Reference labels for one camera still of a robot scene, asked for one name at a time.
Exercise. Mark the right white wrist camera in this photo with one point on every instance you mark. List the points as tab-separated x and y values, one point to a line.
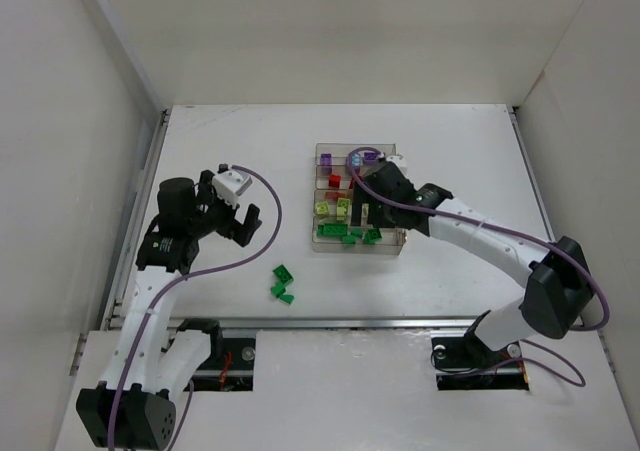
399	161

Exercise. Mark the clear compartment organizer tray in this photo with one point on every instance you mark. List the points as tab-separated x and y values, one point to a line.
340	222

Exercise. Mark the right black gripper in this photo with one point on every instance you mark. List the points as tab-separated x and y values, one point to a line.
373	191

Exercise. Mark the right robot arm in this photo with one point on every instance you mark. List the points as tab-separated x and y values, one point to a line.
553	276

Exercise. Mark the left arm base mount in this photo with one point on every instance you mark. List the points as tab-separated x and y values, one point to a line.
211	361

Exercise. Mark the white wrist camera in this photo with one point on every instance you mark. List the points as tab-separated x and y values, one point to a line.
399	161
230	184

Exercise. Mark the green lego small bottom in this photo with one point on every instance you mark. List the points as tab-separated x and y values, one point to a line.
286	298

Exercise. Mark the purple lego long plate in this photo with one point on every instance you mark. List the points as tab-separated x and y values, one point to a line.
372	158

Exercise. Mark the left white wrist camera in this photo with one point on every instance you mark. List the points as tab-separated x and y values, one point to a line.
230	184

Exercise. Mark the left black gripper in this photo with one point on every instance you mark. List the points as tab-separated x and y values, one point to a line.
226	218

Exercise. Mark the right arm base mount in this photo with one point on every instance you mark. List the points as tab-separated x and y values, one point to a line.
464	366

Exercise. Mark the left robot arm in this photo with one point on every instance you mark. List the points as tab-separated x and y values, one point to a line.
133	405

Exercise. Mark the red lego small brick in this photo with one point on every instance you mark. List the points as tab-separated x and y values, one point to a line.
334	181

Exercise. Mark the green lego long brick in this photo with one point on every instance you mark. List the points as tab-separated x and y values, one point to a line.
333	230

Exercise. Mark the lime lego square brick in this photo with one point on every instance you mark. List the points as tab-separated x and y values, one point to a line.
322	209

